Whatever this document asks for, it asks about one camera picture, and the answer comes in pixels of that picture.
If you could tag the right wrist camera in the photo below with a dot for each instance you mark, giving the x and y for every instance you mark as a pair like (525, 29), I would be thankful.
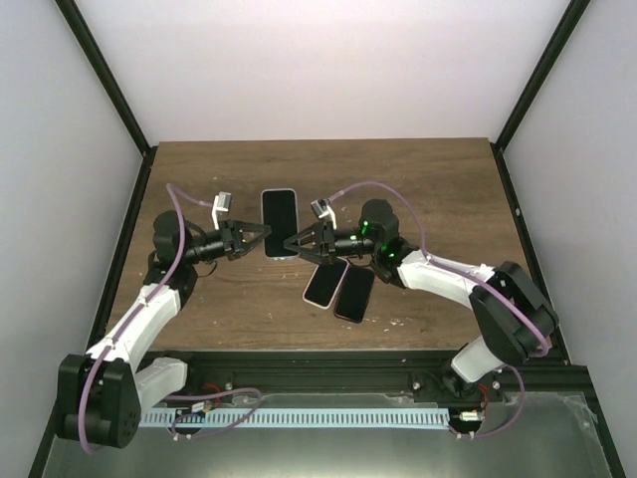
(324, 212)

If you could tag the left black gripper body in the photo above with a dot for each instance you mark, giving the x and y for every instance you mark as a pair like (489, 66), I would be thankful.
(232, 252)

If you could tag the clear magsafe phone case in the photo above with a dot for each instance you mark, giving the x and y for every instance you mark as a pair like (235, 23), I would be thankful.
(279, 221)

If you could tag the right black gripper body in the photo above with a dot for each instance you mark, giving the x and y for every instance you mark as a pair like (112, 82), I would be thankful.
(328, 243)

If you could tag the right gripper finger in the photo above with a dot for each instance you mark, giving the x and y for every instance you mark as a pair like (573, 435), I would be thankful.
(305, 238)
(310, 255)

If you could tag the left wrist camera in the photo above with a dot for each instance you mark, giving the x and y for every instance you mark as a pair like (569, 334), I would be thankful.
(221, 205)

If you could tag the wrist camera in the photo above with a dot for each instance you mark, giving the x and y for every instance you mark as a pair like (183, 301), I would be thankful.
(324, 212)
(221, 205)

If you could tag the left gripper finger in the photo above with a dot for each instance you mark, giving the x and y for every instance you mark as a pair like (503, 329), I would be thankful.
(248, 241)
(249, 228)

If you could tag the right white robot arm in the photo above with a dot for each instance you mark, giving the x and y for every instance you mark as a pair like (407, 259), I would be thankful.
(514, 317)

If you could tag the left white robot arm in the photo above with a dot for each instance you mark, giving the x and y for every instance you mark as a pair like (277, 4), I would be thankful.
(104, 393)

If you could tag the beige phone case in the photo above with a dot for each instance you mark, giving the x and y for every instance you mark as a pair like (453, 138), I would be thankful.
(324, 290)

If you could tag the light blue slotted cable duct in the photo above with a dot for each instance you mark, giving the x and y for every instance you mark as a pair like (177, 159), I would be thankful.
(401, 418)

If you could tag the black phone case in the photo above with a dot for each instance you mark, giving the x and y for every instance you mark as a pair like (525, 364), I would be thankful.
(354, 295)

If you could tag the black aluminium frame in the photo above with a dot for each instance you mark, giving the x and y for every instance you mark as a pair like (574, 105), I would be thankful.
(347, 372)

